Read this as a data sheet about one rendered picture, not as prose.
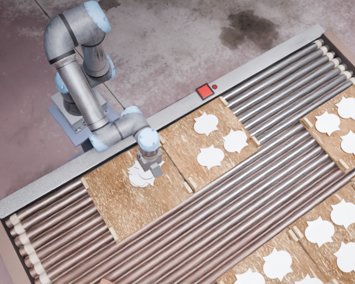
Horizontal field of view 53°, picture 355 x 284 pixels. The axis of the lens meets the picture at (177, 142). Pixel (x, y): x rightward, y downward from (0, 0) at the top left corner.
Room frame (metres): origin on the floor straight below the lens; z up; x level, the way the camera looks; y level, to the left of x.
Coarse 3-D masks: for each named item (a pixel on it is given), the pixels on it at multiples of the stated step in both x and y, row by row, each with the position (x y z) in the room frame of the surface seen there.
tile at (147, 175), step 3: (138, 162) 0.49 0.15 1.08; (162, 162) 0.51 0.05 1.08; (138, 165) 0.47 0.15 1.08; (159, 165) 0.49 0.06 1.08; (138, 168) 0.46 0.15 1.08; (141, 168) 0.46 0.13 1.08; (141, 171) 0.45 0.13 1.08; (147, 171) 0.45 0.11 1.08; (150, 171) 0.46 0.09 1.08; (141, 174) 0.44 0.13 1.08; (144, 174) 0.44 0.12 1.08; (147, 174) 0.44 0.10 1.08; (150, 174) 0.44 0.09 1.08; (141, 177) 0.42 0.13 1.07; (144, 177) 0.42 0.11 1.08; (147, 177) 0.43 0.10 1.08; (150, 177) 0.43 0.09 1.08
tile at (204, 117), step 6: (204, 114) 0.85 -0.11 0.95; (210, 114) 0.85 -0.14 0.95; (198, 120) 0.81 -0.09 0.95; (204, 120) 0.81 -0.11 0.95; (210, 120) 0.82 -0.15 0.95; (216, 120) 0.83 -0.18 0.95; (198, 126) 0.78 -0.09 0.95; (204, 126) 0.78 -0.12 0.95; (210, 126) 0.79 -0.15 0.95; (198, 132) 0.74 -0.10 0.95; (204, 132) 0.75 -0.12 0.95; (210, 132) 0.76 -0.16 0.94
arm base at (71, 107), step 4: (64, 100) 0.74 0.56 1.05; (64, 104) 0.73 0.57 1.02; (68, 104) 0.72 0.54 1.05; (72, 104) 0.72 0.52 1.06; (68, 108) 0.71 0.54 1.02; (72, 108) 0.72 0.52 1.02; (76, 108) 0.71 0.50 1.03; (68, 112) 0.71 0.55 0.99; (72, 112) 0.71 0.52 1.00; (76, 112) 0.71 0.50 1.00; (80, 112) 0.71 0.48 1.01
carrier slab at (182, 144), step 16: (208, 112) 0.87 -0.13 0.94; (224, 112) 0.89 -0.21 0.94; (176, 128) 0.75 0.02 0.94; (192, 128) 0.76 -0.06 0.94; (224, 128) 0.79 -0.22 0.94; (240, 128) 0.81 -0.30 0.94; (176, 144) 0.66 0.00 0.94; (192, 144) 0.68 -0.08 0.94; (208, 144) 0.69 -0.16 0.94; (176, 160) 0.58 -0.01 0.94; (192, 160) 0.60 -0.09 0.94; (224, 160) 0.62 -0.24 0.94; (240, 160) 0.64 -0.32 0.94; (192, 176) 0.51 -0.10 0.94; (208, 176) 0.53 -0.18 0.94
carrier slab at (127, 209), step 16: (112, 160) 0.52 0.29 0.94; (128, 160) 0.54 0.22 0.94; (96, 176) 0.43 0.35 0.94; (112, 176) 0.44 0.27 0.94; (128, 176) 0.46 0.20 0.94; (160, 176) 0.49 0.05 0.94; (176, 176) 0.50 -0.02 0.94; (96, 192) 0.36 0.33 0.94; (112, 192) 0.37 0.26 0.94; (128, 192) 0.38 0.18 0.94; (144, 192) 0.40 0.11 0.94; (160, 192) 0.41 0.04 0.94; (176, 192) 0.42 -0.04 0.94; (112, 208) 0.30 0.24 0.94; (128, 208) 0.31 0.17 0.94; (144, 208) 0.32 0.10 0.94; (160, 208) 0.34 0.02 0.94; (112, 224) 0.23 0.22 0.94; (128, 224) 0.24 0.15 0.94; (144, 224) 0.25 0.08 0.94
